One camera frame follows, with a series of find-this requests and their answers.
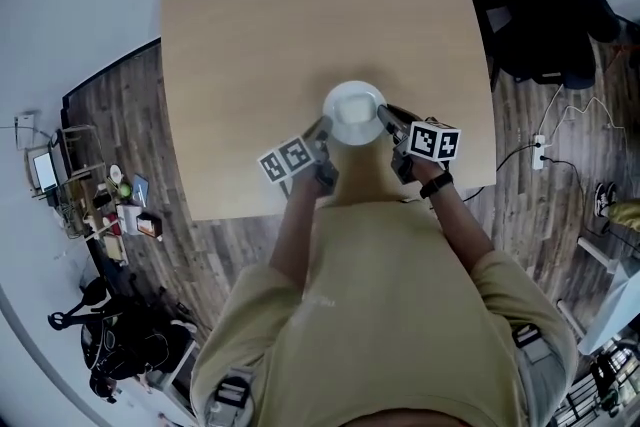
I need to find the brown tissue box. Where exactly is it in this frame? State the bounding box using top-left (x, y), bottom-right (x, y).
top-left (135, 211), bottom-right (164, 240)

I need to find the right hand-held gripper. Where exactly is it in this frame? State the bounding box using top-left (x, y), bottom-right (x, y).
top-left (376, 103), bottom-right (463, 187)

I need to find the small white screen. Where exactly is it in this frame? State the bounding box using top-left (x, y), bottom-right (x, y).
top-left (29, 150), bottom-right (59, 192)

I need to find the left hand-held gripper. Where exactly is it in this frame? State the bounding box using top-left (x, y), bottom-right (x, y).
top-left (257, 115), bottom-right (341, 191)

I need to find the black backpack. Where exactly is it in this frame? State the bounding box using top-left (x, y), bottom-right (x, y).
top-left (47, 277), bottom-right (199, 402)

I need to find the white power strip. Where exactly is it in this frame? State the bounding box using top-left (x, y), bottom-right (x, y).
top-left (530, 133), bottom-right (547, 172)

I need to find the white plate of food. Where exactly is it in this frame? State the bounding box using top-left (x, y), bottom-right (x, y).
top-left (322, 80), bottom-right (389, 147)

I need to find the person's left forearm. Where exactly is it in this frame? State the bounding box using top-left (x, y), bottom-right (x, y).
top-left (268, 164), bottom-right (335, 304)

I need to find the person's beige t-shirt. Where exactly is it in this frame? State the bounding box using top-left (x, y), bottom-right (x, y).
top-left (189, 197), bottom-right (581, 427)

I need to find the black power cable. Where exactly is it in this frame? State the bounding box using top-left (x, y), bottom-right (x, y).
top-left (540, 155), bottom-right (589, 219)

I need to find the grey harness strap buckle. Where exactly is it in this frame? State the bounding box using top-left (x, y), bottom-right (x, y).
top-left (510, 322), bottom-right (542, 350)
top-left (213, 373), bottom-right (252, 411)

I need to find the white cable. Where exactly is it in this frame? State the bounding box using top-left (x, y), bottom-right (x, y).
top-left (541, 83), bottom-right (627, 139)

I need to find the light wooden table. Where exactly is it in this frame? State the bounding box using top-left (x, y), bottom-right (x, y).
top-left (160, 0), bottom-right (498, 222)

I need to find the black wristband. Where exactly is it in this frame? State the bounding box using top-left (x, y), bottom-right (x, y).
top-left (418, 171), bottom-right (454, 201)

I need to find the blue notebook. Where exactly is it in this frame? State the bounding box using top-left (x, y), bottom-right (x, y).
top-left (131, 173), bottom-right (151, 207)

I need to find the person's right forearm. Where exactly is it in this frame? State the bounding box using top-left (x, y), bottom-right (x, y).
top-left (412, 157), bottom-right (495, 272)

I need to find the wooden low shelf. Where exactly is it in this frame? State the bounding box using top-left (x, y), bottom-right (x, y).
top-left (58, 123), bottom-right (132, 266)

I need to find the black office chair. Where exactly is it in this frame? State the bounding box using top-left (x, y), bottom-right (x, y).
top-left (467, 0), bottom-right (624, 91)

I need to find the white desk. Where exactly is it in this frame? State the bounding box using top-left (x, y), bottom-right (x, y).
top-left (556, 234), bottom-right (640, 357)

